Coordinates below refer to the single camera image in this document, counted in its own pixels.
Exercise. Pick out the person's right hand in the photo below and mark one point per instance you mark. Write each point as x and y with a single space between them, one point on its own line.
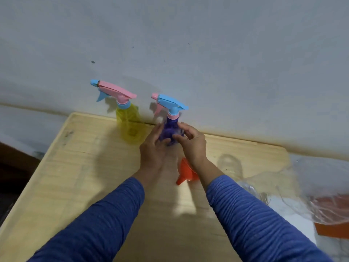
195 148

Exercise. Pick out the person's right forearm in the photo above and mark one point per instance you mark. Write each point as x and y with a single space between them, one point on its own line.
250 221

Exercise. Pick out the person's left forearm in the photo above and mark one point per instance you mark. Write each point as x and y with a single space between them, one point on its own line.
95 223

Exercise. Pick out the yellow spray bottle pink trigger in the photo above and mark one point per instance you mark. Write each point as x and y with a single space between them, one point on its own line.
128 122

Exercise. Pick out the person's left hand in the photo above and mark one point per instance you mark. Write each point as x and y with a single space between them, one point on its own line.
152 155

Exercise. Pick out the purple spray bottle blue trigger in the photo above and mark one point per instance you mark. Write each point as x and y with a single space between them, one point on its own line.
171 125

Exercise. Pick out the dark wooden furniture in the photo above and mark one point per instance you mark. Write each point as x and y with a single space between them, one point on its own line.
13 174

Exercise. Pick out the person's left thumb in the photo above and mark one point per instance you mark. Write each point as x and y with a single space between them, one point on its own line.
166 142

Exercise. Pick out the orange plastic container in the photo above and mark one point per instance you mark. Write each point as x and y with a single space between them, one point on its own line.
334 215

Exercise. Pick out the orange plastic funnel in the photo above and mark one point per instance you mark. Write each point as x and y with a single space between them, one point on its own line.
184 169

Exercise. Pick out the person's right thumb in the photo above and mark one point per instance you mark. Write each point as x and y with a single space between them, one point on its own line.
179 138

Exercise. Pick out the clear plastic bottle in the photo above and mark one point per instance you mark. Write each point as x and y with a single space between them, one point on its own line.
229 165

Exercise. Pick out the clear plastic bag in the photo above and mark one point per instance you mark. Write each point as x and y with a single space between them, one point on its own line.
294 182

